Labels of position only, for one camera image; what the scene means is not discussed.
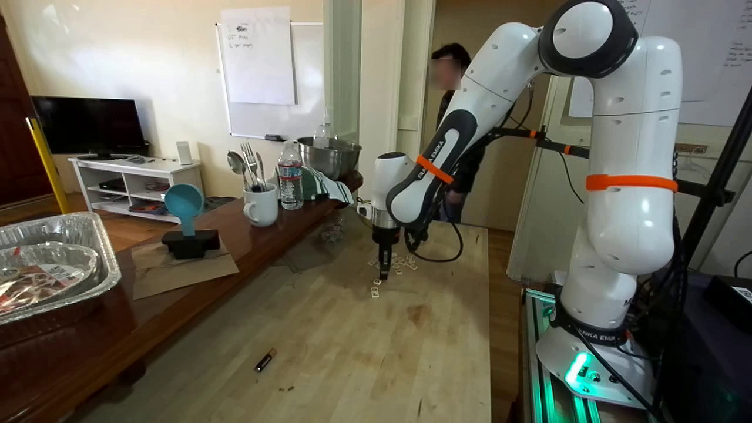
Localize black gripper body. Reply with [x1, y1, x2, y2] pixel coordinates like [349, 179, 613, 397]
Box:
[370, 226, 400, 248]

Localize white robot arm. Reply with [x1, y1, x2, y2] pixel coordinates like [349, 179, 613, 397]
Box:
[374, 0, 683, 330]

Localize pile of white letter tiles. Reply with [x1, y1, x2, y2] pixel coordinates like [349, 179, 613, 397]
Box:
[389, 252, 417, 277]

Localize white green cloth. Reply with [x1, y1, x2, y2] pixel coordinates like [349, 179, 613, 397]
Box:
[302, 166, 354, 205]

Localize metal pot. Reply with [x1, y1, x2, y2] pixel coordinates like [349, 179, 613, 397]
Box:
[300, 135, 359, 179]

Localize clear water bottle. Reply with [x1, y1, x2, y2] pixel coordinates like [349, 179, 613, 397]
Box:
[278, 140, 302, 208]

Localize white mug with utensils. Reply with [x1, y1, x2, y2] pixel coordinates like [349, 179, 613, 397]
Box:
[226, 145, 279, 227]

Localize black marker pen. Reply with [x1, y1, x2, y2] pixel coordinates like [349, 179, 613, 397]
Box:
[253, 350, 278, 374]

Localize person in dark plaid shirt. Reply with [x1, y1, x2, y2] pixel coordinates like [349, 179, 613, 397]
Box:
[437, 41, 487, 223]

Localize white flip chart board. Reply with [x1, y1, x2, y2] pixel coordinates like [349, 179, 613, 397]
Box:
[217, 7, 323, 139]

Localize brown cardboard sheet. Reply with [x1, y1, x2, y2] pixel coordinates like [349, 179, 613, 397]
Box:
[131, 241, 237, 297]

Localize white tv shelf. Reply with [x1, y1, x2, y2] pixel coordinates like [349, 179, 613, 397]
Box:
[70, 156, 201, 223]

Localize black television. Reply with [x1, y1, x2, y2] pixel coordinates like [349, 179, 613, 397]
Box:
[32, 96, 147, 156]

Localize aluminium foil tray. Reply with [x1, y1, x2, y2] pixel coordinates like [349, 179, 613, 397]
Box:
[0, 212, 123, 324]

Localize yellow stick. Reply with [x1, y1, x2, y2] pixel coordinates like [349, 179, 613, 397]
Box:
[25, 116, 70, 214]

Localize dark wooden side table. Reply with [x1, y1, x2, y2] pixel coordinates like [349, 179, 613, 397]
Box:
[0, 200, 340, 423]

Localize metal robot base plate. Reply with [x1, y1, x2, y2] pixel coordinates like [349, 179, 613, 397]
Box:
[536, 327, 654, 408]

